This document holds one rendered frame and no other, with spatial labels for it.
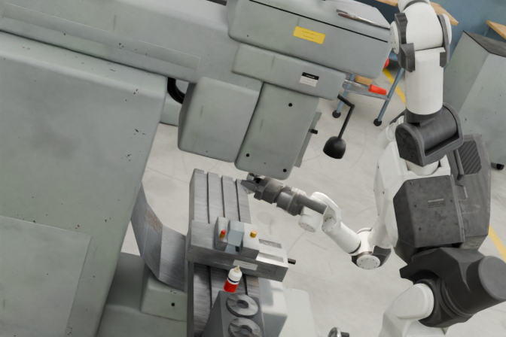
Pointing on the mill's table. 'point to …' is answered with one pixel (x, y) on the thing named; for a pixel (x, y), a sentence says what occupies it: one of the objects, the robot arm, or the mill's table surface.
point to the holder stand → (235, 317)
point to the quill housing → (276, 132)
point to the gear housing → (288, 71)
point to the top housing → (309, 26)
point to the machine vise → (257, 265)
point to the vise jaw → (248, 249)
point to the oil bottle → (233, 280)
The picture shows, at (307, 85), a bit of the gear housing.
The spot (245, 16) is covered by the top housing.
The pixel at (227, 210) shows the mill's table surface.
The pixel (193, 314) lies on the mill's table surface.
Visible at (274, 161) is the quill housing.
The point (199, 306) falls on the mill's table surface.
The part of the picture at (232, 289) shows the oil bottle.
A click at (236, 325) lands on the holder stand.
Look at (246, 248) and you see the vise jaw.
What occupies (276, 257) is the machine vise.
